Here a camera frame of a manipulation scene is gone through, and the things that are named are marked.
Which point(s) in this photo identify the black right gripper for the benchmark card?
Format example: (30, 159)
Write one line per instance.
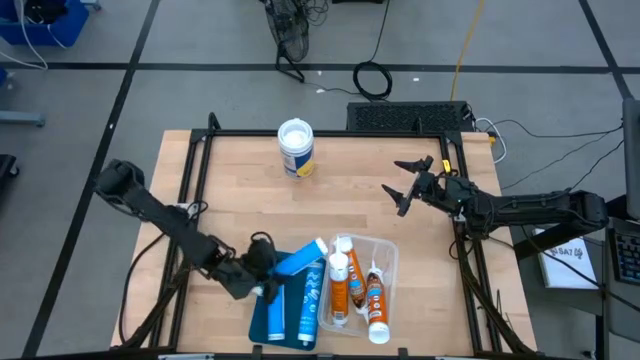
(427, 190)

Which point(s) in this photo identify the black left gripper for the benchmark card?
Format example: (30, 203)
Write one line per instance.
(240, 277)

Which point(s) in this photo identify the blue silicone sealant tube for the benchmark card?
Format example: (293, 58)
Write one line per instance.
(300, 257)
(276, 315)
(311, 300)

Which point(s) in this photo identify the orange sealant tube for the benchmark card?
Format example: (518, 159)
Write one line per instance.
(377, 305)
(339, 295)
(356, 280)

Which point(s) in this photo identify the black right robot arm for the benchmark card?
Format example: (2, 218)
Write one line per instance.
(530, 205)

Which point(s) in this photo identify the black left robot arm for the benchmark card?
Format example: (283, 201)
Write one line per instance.
(165, 217)

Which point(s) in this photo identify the Lysol wipes canister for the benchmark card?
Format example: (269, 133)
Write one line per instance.
(296, 150)

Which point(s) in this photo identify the teal plastic bin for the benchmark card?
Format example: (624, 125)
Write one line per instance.
(257, 325)

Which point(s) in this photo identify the clear plastic container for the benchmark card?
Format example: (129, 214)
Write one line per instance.
(387, 250)

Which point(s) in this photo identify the black keyboard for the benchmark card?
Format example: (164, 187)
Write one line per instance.
(627, 257)

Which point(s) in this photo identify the black chair base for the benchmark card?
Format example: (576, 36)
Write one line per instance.
(7, 165)

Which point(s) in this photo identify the grey table foot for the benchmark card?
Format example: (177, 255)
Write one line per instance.
(20, 119)

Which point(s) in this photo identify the blue storage bin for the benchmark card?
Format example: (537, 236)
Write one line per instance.
(70, 25)

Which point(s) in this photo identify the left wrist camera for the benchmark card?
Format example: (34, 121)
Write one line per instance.
(261, 255)

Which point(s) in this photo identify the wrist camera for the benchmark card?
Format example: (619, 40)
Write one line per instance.
(460, 187)
(261, 255)

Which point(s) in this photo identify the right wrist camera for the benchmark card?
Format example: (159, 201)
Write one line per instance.
(460, 187)

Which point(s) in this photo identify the black aluminium table frame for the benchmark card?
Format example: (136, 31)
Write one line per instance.
(360, 133)

